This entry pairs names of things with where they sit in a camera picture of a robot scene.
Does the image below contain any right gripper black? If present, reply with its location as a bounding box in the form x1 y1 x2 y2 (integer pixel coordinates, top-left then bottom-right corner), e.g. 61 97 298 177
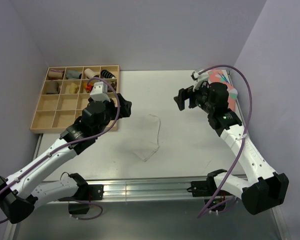
173 81 214 114

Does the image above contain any white sock pair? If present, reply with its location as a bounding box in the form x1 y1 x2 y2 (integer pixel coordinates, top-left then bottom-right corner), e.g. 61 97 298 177
132 114 161 162

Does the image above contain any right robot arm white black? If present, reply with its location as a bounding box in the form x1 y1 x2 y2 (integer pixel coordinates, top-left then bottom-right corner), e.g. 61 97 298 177
173 82 289 215

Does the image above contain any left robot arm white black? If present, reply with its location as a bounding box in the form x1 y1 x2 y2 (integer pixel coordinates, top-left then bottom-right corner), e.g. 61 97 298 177
0 93 132 224

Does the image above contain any black white striped rolled sock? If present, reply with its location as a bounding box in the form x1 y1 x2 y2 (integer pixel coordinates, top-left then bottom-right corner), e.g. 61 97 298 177
100 69 116 79

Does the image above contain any pink patterned sock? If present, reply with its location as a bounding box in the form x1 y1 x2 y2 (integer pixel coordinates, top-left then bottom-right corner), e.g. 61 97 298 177
208 69 238 112

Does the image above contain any mustard orange rolled sock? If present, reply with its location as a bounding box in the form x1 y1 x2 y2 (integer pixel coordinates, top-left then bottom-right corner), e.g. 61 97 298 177
83 82 93 93

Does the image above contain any white brown rolled sock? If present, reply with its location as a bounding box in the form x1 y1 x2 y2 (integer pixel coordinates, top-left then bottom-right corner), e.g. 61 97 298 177
84 68 99 79

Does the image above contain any pale yellow rolled sock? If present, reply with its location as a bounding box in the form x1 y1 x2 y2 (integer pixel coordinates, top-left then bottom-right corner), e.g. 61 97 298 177
69 82 80 94

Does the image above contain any wooden compartment tray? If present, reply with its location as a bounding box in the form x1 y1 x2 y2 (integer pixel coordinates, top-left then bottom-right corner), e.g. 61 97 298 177
30 65 120 134

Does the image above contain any grey blue rolled sock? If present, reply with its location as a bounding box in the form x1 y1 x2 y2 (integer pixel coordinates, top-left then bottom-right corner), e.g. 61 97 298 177
65 69 82 80

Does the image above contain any brown grey rolled sock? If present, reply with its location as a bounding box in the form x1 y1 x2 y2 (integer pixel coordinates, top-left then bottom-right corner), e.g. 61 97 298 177
46 81 60 95

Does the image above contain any beige rolled sock purple band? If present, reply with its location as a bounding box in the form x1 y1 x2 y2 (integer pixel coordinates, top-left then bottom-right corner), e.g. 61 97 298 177
47 69 65 80

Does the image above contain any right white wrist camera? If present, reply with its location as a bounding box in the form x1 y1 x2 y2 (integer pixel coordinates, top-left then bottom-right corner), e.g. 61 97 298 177
191 70 209 92

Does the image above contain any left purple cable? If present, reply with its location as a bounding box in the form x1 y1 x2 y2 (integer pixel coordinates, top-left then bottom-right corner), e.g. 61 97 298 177
0 76 121 225

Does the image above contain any aluminium rail frame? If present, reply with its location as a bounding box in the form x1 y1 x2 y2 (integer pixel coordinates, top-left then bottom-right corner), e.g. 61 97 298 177
8 70 290 240

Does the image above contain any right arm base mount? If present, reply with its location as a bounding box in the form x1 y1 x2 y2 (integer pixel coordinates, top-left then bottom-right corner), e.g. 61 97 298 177
186 169 238 218

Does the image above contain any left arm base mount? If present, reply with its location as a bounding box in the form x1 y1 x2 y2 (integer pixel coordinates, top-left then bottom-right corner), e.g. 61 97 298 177
61 172 104 221

